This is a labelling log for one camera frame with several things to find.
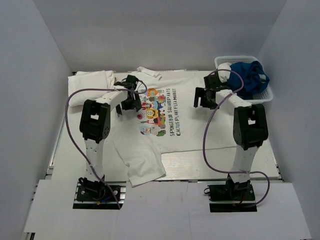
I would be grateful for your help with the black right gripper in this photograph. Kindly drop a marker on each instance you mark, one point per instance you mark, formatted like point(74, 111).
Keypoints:
point(200, 92)

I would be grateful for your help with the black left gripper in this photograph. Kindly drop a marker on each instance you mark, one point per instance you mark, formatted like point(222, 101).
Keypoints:
point(135, 103)

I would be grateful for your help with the green and white t-shirt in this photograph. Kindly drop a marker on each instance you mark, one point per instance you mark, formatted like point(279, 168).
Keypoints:
point(224, 72)

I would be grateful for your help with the white printed t-shirt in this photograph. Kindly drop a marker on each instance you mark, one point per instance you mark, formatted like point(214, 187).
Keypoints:
point(167, 122)

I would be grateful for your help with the blue t-shirt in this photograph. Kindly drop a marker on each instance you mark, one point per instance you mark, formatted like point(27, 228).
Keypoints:
point(254, 78)

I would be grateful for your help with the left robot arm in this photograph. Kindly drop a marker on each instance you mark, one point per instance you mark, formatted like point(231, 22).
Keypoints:
point(95, 126)

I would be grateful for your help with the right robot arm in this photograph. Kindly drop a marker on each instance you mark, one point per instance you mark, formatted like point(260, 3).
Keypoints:
point(250, 128)

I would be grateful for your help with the white plastic basket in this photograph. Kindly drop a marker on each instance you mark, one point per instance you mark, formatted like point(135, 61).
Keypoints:
point(266, 95)

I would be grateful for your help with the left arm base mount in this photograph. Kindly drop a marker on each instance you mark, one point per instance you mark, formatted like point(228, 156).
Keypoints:
point(94, 195)

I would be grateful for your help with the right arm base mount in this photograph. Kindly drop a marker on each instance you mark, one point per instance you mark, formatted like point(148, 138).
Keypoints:
point(231, 197)

